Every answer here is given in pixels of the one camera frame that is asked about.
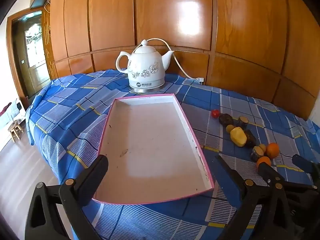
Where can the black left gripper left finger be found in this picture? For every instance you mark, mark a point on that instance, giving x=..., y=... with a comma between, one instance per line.
x=44, y=221

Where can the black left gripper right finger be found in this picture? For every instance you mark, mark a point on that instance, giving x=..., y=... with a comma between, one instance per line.
x=288, y=212

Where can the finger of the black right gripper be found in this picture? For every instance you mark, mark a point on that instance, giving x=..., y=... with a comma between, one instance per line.
x=270, y=176
x=307, y=166

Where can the orange tangerine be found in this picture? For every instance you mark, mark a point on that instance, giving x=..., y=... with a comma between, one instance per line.
x=272, y=150
x=263, y=159

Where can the dark cylinder cream top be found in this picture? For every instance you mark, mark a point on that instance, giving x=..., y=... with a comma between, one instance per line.
x=242, y=122
x=256, y=153

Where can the pale yellow round fruit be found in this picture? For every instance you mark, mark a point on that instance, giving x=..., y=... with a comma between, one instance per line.
x=263, y=147

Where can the large dark brown disc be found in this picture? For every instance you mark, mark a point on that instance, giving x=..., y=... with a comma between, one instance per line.
x=251, y=140

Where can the yellow potato piece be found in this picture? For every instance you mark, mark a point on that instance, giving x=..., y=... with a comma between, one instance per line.
x=238, y=136

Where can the small yellow round fruit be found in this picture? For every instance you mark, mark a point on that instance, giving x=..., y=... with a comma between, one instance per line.
x=229, y=128

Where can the dark brown round fruit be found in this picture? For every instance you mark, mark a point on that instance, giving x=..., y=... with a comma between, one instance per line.
x=225, y=120

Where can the red cherry tomato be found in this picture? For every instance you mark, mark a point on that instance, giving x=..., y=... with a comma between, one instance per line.
x=215, y=113

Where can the blue plaid tablecloth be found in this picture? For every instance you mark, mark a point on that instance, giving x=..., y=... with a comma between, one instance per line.
x=66, y=120

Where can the small wooden stool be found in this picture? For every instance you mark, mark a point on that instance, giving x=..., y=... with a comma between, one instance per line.
x=15, y=130

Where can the pink rimmed white tray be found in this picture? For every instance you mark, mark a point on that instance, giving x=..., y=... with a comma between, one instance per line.
x=153, y=154

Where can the white ceramic electric kettle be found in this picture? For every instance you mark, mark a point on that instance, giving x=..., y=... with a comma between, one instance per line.
x=145, y=67

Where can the wooden door with glass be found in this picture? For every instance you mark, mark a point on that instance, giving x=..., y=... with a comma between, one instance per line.
x=27, y=59

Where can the wooden wall cabinet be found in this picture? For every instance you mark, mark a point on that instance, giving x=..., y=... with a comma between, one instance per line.
x=268, y=49

